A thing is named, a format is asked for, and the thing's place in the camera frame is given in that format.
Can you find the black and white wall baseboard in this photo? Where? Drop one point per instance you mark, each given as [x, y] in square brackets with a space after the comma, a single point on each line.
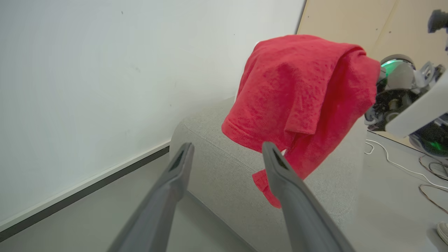
[80, 190]

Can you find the red t-shirt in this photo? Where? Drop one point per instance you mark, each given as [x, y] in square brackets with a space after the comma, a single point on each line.
[301, 91]

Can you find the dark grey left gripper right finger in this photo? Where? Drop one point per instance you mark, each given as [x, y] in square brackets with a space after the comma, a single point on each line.
[301, 210]

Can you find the dark grey robot head part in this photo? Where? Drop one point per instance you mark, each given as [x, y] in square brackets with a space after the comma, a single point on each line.
[438, 21]

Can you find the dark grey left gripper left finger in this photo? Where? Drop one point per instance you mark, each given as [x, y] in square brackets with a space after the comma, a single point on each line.
[164, 199]

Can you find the black robot base green light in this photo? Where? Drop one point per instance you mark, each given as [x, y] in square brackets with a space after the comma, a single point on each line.
[432, 140]

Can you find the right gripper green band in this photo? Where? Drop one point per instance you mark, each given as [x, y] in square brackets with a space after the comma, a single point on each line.
[397, 78]

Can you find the white shoe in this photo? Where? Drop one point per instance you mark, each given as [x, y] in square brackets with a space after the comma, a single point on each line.
[443, 231]

